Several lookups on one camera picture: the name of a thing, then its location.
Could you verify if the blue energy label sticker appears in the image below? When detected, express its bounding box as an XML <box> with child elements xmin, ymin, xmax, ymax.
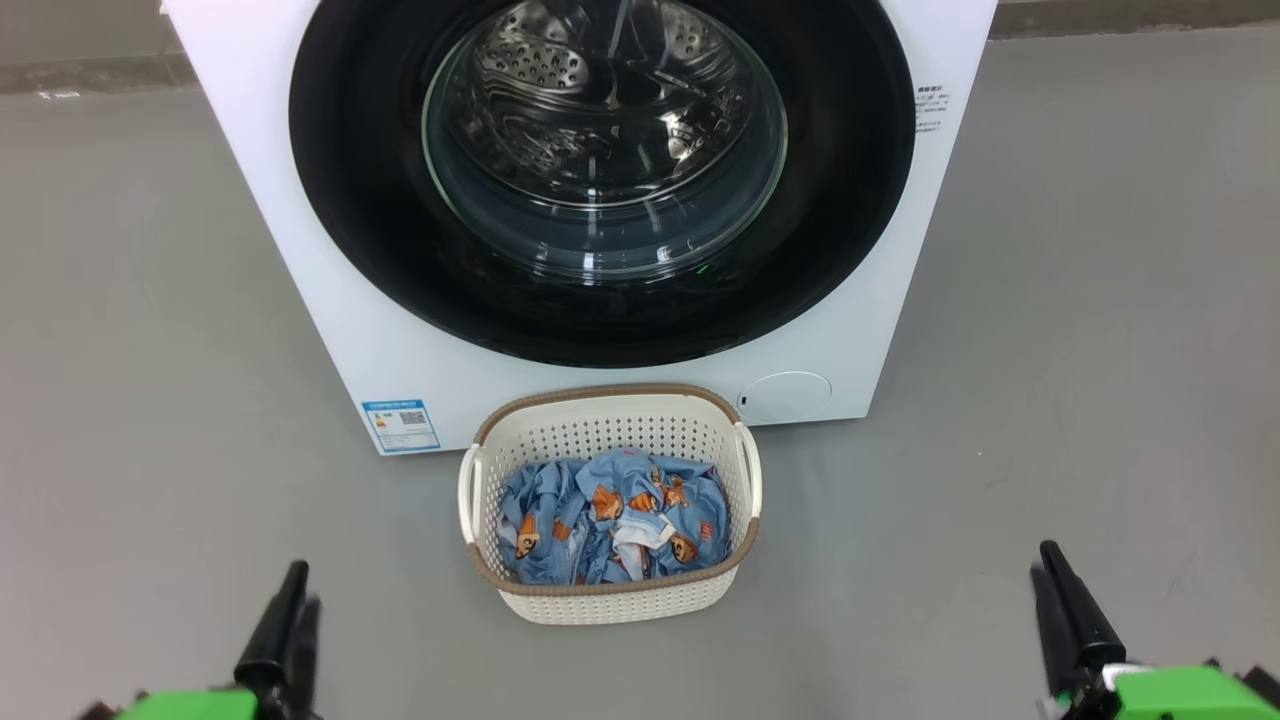
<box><xmin>361</xmin><ymin>399</ymin><xmax>442</xmax><ymax>456</ymax></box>

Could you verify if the steel perforated washer drum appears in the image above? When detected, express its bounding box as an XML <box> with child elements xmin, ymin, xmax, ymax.
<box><xmin>468</xmin><ymin>0</ymin><xmax>753</xmax><ymax>206</ymax></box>

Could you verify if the cream perforated laundry basket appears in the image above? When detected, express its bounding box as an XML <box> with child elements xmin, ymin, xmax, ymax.
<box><xmin>458</xmin><ymin>384</ymin><xmax>763</xmax><ymax>626</ymax></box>

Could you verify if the round white filter cover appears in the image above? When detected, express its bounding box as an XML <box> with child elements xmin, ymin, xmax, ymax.
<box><xmin>739</xmin><ymin>371</ymin><xmax>834</xmax><ymax>422</ymax></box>

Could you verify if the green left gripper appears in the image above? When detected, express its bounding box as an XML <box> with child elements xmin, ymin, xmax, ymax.
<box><xmin>115</xmin><ymin>560</ymin><xmax>322</xmax><ymax>720</ymax></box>

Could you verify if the white front-load washing machine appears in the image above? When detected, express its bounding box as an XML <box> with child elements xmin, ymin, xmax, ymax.
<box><xmin>160</xmin><ymin>0</ymin><xmax>1001</xmax><ymax>457</ymax></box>

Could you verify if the grey washing machine door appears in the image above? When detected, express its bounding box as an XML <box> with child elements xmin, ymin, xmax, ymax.
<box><xmin>288</xmin><ymin>0</ymin><xmax>917</xmax><ymax>370</ymax></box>

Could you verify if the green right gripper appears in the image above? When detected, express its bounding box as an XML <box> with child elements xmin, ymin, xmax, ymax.
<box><xmin>1030</xmin><ymin>540</ymin><xmax>1257</xmax><ymax>720</ymax></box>

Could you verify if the blue bear print garment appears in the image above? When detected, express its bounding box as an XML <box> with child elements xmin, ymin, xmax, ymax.
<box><xmin>580</xmin><ymin>447</ymin><xmax>732</xmax><ymax>581</ymax></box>
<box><xmin>497</xmin><ymin>458</ymin><xmax>603</xmax><ymax>586</ymax></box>

